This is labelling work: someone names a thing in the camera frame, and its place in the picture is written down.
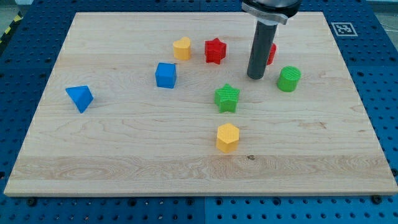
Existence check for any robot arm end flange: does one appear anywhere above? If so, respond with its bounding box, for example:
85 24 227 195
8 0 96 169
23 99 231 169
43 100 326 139
241 0 302 26

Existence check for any green star block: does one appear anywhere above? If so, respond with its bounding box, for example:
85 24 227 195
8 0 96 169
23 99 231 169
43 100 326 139
214 83 240 113

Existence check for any blue cube block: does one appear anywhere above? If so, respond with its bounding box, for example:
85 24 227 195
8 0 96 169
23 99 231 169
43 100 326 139
155 62 177 89

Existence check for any red star block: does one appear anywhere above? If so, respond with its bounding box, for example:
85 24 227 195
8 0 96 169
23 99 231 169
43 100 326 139
205 38 227 65

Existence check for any yellow hexagon block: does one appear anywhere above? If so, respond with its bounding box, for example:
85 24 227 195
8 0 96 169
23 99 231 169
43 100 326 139
216 123 239 153

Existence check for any wooden board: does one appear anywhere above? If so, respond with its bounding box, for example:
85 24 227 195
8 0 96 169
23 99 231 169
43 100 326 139
4 12 397 197

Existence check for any yellow heart block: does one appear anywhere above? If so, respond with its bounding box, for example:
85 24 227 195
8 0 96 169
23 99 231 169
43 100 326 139
173 37 191 60

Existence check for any green cylinder block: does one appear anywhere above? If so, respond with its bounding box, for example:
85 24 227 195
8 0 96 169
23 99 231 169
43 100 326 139
277 66 302 92

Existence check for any red block behind rod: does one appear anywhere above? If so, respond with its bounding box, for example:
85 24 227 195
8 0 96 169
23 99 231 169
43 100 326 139
267 43 277 65

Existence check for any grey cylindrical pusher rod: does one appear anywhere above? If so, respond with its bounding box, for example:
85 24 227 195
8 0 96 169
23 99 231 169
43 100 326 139
247 21 277 80

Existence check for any blue triangular prism block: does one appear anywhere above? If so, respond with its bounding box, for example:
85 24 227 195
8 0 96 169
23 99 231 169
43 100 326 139
65 85 94 113

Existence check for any fiducial marker tag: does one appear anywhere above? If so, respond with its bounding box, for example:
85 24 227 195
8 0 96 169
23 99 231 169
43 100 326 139
331 22 358 37

